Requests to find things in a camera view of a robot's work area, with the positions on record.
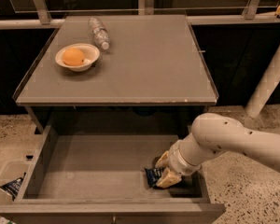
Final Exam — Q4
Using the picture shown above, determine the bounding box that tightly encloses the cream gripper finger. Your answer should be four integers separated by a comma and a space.
156, 167, 182, 189
155, 150, 169, 168

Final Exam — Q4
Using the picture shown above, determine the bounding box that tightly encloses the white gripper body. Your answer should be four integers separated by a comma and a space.
168, 140, 201, 176

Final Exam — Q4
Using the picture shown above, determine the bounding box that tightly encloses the blue rxbar blueberry wrapper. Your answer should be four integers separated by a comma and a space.
145, 168, 164, 188

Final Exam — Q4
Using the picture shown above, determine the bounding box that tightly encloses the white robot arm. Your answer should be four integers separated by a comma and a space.
156, 113, 280, 189

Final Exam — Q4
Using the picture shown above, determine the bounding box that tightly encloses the open grey top drawer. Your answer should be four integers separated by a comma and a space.
0, 126, 225, 224

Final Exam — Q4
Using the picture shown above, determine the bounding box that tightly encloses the grey cabinet with top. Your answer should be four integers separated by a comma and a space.
14, 15, 218, 120

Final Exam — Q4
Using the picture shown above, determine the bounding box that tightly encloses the white diagonal support pole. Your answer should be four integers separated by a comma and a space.
245, 45, 280, 118

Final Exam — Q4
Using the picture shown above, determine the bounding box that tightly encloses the white paper bowl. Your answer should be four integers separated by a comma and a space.
55, 43, 100, 72

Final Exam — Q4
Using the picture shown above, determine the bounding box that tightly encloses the orange fruit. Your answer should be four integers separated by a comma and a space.
63, 48, 85, 66

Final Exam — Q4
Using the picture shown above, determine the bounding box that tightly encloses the clear plastic water bottle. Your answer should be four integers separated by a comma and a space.
88, 17, 110, 50

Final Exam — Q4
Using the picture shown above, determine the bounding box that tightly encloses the blue snack packet on floor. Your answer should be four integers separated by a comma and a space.
0, 174, 26, 200

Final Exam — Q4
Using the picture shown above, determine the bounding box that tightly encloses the clear plastic floor bin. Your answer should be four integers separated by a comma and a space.
0, 160, 32, 224

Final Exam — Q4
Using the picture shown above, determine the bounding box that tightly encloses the metal railing frame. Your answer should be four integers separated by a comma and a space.
0, 0, 280, 30

